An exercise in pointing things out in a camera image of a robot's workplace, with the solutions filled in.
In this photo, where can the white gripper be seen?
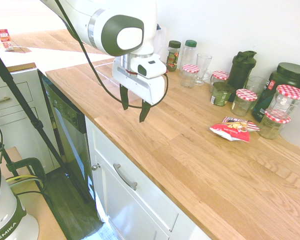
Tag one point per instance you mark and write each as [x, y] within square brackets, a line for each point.
[137, 86]

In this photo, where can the red white chip bag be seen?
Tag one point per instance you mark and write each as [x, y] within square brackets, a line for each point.
[233, 128]

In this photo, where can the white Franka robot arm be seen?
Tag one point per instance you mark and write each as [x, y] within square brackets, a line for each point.
[127, 25]

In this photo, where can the clear plastic rectangular container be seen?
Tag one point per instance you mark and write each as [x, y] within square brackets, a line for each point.
[103, 73]

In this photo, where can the spice jar dark lid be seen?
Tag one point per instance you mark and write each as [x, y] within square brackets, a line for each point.
[173, 57]

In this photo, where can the glass jar red checked lid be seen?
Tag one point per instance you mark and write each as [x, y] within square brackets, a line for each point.
[218, 78]
[189, 75]
[286, 100]
[243, 102]
[273, 126]

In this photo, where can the clear pitcher blue lid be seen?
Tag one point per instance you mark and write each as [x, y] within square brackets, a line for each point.
[161, 42]

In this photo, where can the black steel dishwasher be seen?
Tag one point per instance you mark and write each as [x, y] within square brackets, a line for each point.
[70, 130]

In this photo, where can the silver cabinet knob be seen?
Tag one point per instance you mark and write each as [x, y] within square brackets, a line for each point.
[96, 167]

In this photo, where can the clear bottle green lid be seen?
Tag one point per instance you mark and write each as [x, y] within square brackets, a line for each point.
[188, 55]

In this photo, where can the tall glass mug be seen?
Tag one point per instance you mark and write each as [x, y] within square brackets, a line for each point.
[203, 70]

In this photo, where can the small jar dark green lid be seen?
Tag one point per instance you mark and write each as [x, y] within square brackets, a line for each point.
[221, 95]

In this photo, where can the dark green shaker bottle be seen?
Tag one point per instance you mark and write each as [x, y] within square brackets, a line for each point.
[241, 72]

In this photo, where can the dark green clamp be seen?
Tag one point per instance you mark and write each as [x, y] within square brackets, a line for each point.
[32, 161]

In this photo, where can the white drawer cabinet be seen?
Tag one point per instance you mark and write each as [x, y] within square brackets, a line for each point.
[17, 85]

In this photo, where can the clear glass tumbler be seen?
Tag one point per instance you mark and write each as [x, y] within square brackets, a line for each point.
[256, 85]

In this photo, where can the wooden robot platform board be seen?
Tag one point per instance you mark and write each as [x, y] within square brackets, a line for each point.
[47, 220]

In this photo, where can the red white carton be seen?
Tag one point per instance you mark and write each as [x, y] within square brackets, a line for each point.
[5, 40]

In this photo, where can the large dark protein tub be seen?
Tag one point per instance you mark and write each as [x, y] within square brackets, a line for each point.
[287, 77]

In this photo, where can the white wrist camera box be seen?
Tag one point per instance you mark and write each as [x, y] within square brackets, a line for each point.
[150, 68]

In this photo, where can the black camera tripod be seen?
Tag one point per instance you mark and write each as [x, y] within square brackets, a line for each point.
[20, 93]

